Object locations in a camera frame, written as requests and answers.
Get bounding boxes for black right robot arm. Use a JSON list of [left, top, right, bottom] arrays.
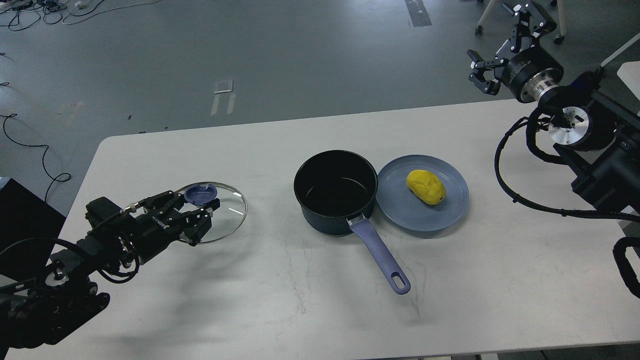
[[467, 0, 640, 223]]

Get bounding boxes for glass lid purple knob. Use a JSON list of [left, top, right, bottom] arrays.
[[174, 181, 248, 245]]

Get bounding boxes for yellow potato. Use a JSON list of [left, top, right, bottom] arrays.
[[406, 169, 447, 206]]

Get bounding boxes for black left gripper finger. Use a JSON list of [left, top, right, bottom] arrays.
[[177, 198, 221, 246], [135, 190, 186, 215]]

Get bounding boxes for dark blue saucepan purple handle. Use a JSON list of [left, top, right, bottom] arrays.
[[293, 149, 411, 295]]

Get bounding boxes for white chair legs with casters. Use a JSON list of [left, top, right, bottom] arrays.
[[475, 0, 640, 70]]

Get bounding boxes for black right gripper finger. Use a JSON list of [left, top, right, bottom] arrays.
[[467, 49, 509, 96], [502, 1, 558, 54]]

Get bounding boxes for white table corner at right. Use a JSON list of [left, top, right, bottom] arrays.
[[617, 61, 640, 100]]

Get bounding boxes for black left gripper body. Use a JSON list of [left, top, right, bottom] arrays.
[[131, 213, 193, 264]]

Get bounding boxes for black box at left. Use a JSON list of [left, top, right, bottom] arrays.
[[0, 177, 66, 281]]

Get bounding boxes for cable bundle on floor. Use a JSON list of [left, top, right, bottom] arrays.
[[0, 0, 163, 32]]

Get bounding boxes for blue plate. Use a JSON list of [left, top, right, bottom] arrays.
[[375, 154, 470, 239]]

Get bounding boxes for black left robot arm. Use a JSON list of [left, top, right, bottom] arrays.
[[0, 190, 221, 352]]

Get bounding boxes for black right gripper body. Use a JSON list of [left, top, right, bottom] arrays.
[[502, 47, 565, 104]]

